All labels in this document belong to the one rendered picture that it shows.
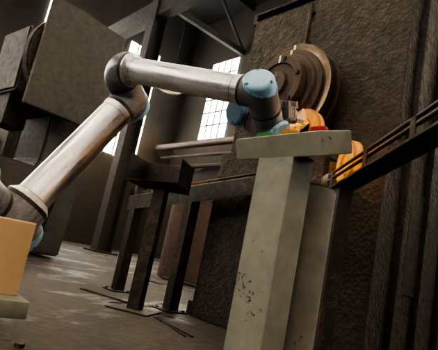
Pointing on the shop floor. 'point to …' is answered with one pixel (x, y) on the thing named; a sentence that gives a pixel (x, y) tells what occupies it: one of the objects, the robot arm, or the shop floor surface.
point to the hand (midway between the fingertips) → (305, 124)
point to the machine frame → (408, 202)
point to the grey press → (51, 94)
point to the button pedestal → (274, 232)
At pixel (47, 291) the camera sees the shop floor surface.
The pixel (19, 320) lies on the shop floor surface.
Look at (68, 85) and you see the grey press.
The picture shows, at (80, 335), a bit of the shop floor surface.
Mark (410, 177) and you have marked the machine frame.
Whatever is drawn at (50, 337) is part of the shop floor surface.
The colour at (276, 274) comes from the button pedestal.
